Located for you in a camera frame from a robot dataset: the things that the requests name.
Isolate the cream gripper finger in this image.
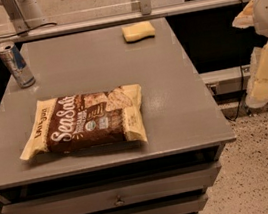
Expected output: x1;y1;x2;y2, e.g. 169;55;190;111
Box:
245;40;268;108
232;0;254;29

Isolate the brown sea salt chip bag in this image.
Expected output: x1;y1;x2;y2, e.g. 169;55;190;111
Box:
20;84;147;161

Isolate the silver blue redbull can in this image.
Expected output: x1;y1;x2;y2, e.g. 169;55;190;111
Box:
0;41;36;88

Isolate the yellow sponge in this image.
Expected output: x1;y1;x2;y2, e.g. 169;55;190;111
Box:
122;21;156;43

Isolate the grey drawer cabinet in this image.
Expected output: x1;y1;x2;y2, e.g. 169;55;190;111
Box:
0;9;249;214

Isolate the top grey drawer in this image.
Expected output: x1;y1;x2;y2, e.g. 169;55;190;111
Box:
2;162;221;214

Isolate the black power cable right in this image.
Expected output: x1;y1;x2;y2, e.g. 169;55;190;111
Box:
206;0;263;124

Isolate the black cable on rail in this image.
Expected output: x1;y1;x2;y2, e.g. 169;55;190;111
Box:
0;20;59;40

